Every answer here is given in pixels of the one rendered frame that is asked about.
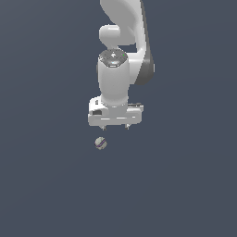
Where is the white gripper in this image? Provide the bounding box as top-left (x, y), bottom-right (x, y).
top-left (87, 96), bottom-right (144, 132)

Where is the small grey striped ball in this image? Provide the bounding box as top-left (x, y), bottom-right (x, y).
top-left (94, 136), bottom-right (108, 151)

